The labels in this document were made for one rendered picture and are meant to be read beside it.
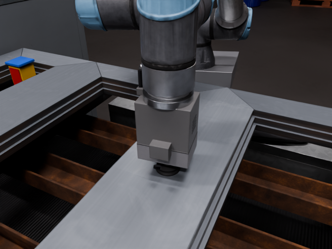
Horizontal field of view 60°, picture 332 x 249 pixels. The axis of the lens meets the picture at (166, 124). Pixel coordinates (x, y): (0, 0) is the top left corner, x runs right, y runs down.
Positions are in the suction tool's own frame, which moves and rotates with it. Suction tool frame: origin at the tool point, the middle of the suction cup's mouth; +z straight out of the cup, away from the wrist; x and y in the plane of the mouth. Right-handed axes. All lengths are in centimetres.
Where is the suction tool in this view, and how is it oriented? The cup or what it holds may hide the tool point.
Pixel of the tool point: (167, 173)
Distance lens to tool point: 51.5
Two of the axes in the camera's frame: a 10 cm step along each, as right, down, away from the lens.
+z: 0.0, 8.4, 5.4
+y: 9.5, 1.7, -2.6
